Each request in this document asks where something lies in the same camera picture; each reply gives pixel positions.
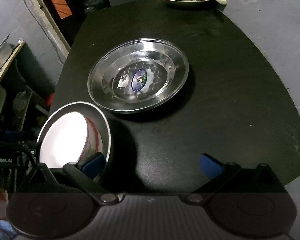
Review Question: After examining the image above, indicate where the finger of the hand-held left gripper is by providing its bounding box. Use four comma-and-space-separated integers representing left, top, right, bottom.
0, 128, 39, 153

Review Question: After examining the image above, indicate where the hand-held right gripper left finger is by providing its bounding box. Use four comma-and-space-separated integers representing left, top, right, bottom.
27, 152, 118, 204

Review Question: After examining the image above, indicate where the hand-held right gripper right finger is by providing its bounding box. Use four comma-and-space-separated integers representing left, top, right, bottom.
186, 153, 289, 203

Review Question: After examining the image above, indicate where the stainless steel bowl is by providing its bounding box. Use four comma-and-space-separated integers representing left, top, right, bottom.
37, 101, 112, 183

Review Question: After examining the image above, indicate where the white ceramic bowl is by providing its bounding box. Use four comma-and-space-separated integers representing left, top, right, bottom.
39, 112, 92, 168

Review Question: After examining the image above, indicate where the large stainless steel plate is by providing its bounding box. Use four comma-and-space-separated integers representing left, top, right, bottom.
87, 38, 189, 115

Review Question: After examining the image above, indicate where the metal pot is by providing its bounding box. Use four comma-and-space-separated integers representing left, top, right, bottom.
0, 40, 13, 71

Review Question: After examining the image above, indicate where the orange stool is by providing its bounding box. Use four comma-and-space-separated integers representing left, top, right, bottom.
51, 0, 73, 19

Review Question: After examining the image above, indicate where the grey wall cable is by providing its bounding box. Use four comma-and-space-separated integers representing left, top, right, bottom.
15, 0, 67, 64

